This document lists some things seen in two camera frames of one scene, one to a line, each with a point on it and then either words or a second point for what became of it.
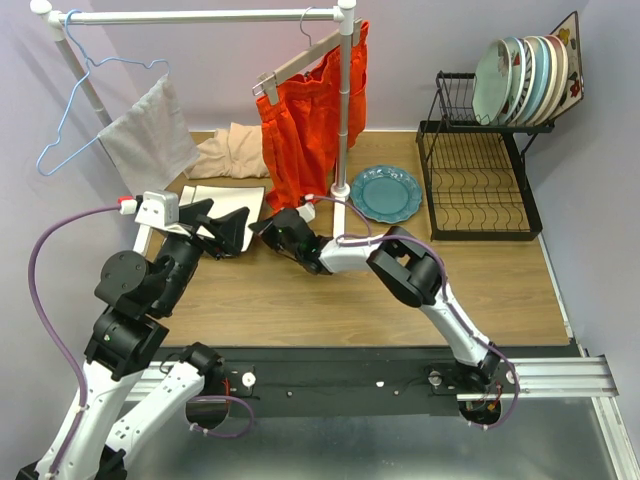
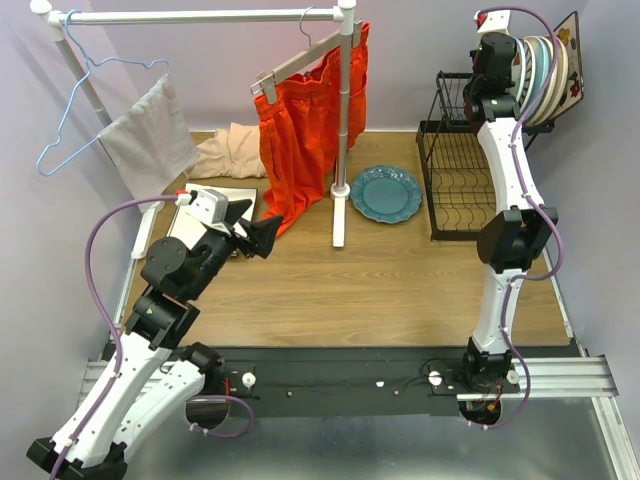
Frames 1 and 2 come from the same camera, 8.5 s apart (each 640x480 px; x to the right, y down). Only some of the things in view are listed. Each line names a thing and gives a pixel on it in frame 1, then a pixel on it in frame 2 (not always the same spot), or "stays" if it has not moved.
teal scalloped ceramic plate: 386,194 stays
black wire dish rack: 478,185 stays
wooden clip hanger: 267,83 stays
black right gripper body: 274,239 → 509,82
